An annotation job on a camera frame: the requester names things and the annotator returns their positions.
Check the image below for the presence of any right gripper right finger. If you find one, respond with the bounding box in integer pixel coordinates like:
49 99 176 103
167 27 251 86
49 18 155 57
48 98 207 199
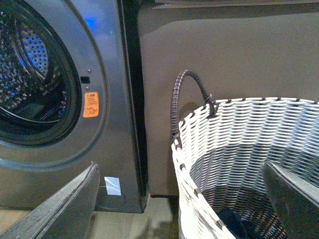
262 160 319 239

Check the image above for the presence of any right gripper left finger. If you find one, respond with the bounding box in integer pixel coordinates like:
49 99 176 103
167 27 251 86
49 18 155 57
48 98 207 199
0 162 100 239

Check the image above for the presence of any dark navy garment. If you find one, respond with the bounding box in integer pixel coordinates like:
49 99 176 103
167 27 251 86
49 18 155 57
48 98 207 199
217 208 263 239

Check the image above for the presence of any grey front-load washing machine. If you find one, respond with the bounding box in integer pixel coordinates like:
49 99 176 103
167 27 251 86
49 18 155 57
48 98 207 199
0 0 148 213

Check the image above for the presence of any white paper label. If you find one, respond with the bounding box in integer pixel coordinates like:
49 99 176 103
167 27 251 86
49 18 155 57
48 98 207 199
104 177 122 196

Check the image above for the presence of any white woven laundry basket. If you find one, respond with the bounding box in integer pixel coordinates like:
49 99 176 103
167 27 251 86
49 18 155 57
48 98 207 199
171 98 319 239

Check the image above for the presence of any orange warning sticker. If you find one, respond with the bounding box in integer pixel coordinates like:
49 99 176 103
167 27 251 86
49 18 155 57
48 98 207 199
83 92 99 118

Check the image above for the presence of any brown cabinet beside washer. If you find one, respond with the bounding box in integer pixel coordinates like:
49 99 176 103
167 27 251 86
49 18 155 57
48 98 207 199
138 0 319 196

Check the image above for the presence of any dark wrapped basket handle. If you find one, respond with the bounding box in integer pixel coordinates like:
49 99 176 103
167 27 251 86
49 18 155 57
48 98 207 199
170 69 218 141

